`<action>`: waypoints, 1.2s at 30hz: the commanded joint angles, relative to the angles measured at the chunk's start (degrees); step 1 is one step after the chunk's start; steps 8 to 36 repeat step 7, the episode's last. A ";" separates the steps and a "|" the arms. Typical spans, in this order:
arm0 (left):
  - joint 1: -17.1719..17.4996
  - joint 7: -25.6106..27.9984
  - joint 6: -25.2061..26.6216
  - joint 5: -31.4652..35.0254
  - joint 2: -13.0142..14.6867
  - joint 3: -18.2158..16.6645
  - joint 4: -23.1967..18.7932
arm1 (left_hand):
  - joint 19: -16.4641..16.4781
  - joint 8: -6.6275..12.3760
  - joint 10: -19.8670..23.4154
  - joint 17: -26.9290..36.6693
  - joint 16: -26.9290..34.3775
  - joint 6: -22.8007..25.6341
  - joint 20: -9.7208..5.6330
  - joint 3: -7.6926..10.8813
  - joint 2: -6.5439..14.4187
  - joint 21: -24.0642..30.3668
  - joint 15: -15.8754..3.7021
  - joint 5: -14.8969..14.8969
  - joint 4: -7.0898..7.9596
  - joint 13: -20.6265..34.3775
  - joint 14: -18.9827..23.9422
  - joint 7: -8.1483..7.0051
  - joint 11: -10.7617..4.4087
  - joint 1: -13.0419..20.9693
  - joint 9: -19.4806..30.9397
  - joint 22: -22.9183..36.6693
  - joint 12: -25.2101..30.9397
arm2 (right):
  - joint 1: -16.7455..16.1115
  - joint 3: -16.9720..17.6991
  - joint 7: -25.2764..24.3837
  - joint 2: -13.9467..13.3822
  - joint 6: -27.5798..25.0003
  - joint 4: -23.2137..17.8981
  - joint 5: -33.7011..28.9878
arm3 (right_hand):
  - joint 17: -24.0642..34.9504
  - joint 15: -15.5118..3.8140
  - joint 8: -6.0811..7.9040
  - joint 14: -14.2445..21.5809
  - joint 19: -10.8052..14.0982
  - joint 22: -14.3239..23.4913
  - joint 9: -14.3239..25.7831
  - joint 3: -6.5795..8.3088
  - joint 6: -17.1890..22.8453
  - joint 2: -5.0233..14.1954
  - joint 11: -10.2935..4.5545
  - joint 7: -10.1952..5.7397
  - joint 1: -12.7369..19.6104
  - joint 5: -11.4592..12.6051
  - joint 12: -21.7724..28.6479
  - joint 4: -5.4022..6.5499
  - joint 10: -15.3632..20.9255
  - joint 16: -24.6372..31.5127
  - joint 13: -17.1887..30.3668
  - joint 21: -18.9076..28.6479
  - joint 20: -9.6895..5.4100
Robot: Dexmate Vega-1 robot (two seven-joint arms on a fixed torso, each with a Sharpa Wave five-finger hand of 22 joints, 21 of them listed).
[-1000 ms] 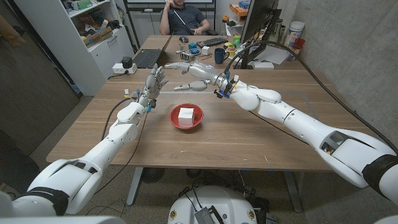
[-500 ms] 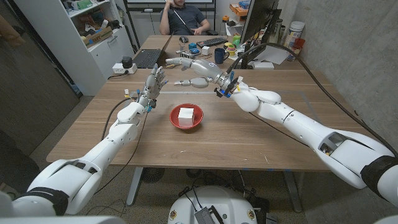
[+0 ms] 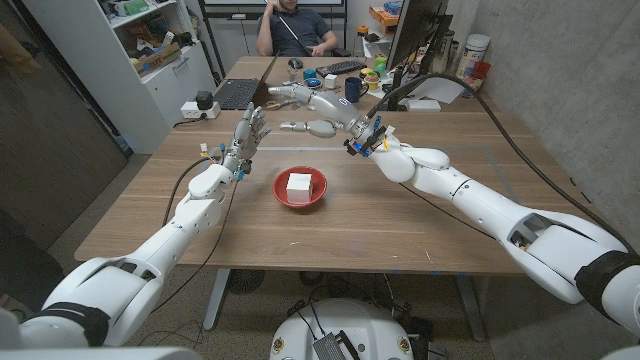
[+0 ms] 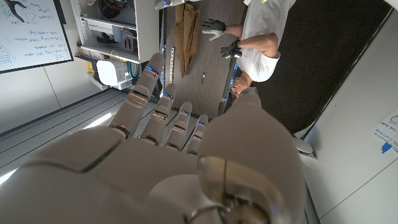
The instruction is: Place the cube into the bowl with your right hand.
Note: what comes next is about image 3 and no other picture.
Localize black monitor with stand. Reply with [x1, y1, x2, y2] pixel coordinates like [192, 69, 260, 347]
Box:
[375, 0, 454, 112]

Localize dark blue mug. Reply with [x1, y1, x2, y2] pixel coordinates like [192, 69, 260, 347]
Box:
[344, 76, 370, 104]

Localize white cube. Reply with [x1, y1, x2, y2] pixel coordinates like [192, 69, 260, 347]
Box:
[285, 172, 314, 205]

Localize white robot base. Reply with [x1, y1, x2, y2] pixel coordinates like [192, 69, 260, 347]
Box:
[269, 298, 415, 360]

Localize small clear jar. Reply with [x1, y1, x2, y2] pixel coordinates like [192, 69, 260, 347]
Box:
[460, 74, 482, 99]

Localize grey table leg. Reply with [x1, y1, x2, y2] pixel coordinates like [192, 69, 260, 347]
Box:
[453, 273, 487, 343]
[202, 268, 232, 332]

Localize white power strip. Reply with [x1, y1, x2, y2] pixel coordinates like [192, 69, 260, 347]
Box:
[180, 101, 222, 120]

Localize red bowl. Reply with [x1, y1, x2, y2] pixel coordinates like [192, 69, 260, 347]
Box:
[271, 166, 329, 209]

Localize open cardboard box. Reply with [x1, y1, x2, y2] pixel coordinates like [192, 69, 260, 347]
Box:
[132, 41, 183, 79]

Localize thin black wire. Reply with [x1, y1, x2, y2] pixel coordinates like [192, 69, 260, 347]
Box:
[149, 180, 240, 316]
[398, 182, 497, 241]

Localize white shelf cabinet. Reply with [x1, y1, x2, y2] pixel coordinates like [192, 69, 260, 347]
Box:
[22, 0, 217, 155]

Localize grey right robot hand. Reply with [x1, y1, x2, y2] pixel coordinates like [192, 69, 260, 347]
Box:
[267, 82, 363, 140]

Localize white paper sheets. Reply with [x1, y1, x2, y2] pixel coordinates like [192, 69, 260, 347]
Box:
[382, 72, 464, 105]

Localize orange box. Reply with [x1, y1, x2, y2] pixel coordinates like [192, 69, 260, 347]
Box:
[368, 4, 402, 27]

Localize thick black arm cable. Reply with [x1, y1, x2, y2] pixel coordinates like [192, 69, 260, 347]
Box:
[162, 157, 224, 229]
[367, 72, 640, 256]

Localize large white canister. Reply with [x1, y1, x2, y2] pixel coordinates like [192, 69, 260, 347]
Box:
[455, 33, 492, 81]

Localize wooden office desk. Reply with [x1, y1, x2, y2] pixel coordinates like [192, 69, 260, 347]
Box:
[214, 55, 501, 114]

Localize dark laptop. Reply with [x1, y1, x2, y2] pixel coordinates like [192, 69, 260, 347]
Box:
[213, 52, 279, 111]

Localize long thin grabber stick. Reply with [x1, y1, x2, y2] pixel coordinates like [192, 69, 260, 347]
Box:
[264, 0, 312, 56]

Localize black keyboard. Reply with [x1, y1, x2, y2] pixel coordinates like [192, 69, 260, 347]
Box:
[315, 59, 367, 78]

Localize man in dark shirt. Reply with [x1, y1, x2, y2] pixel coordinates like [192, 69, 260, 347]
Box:
[255, 0, 340, 58]

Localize flat white box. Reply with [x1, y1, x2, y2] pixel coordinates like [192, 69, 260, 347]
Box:
[405, 98, 443, 113]

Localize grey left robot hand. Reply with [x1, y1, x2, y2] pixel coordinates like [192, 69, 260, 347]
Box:
[222, 102, 271, 177]

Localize black round floor device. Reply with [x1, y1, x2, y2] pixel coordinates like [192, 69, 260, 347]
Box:
[227, 269, 266, 295]

